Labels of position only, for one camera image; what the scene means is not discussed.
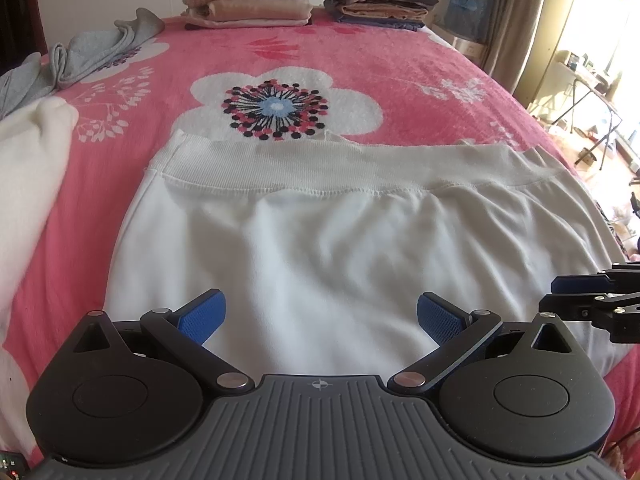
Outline blue folded jeans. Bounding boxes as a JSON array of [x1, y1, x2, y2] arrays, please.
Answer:
[[332, 12, 426, 31]]

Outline white water dispenser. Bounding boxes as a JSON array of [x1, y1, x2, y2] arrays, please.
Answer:
[[432, 22, 493, 66]]

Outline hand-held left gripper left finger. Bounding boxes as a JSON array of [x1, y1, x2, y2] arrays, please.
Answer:
[[72, 288, 253, 393]]

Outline beige folded cloth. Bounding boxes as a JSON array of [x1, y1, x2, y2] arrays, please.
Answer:
[[202, 0, 311, 22]]

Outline white fluffy garment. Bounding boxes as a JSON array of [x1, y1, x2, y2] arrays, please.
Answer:
[[0, 97, 80, 311]]

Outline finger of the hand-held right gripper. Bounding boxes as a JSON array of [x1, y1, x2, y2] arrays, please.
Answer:
[[539, 291, 640, 345], [551, 269, 640, 295]]

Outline brown folded garments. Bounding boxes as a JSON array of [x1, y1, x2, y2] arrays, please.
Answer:
[[337, 0, 431, 23]]

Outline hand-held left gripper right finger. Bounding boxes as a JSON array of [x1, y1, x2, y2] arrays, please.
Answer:
[[387, 291, 571, 395]]

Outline white sweatshirt with orange outline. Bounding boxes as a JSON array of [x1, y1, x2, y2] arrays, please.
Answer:
[[102, 130, 631, 386]]

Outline grey garment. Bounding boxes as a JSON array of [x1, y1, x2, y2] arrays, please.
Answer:
[[0, 7, 166, 118]]

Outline pink floral blanket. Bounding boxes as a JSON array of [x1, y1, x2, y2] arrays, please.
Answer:
[[0, 7, 640, 480]]

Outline black remote control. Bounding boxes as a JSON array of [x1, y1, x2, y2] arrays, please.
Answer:
[[0, 451, 28, 478]]

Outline beige curtain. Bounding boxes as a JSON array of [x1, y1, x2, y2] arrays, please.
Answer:
[[482, 0, 553, 93]]

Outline cluttered folding table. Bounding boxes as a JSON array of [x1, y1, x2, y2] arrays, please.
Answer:
[[547, 50, 640, 171]]

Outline blue covered water bottle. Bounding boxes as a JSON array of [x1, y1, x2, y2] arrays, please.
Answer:
[[442, 0, 501, 43]]

